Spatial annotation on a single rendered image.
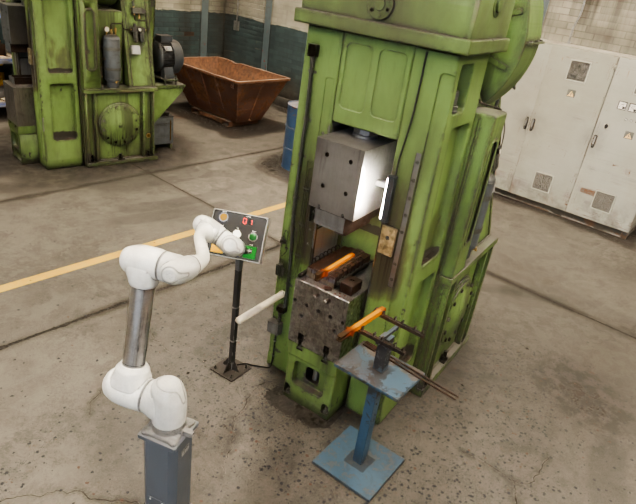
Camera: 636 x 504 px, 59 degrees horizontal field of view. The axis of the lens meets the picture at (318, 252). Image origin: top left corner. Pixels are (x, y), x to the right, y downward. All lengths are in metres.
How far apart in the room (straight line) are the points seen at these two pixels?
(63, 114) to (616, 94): 6.59
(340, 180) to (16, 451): 2.32
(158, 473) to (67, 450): 0.85
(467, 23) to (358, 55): 0.60
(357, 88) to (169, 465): 2.08
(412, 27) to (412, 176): 0.73
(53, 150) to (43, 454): 4.56
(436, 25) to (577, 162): 5.44
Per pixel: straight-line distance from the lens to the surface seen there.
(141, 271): 2.47
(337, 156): 3.04
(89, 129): 7.50
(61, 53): 7.32
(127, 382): 2.68
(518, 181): 8.35
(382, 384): 3.00
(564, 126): 8.06
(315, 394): 3.70
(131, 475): 3.44
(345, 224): 3.13
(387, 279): 3.26
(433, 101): 2.90
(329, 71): 3.17
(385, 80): 3.02
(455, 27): 2.82
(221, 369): 4.05
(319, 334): 3.43
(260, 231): 3.39
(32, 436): 3.74
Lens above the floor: 2.58
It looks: 27 degrees down
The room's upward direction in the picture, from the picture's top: 8 degrees clockwise
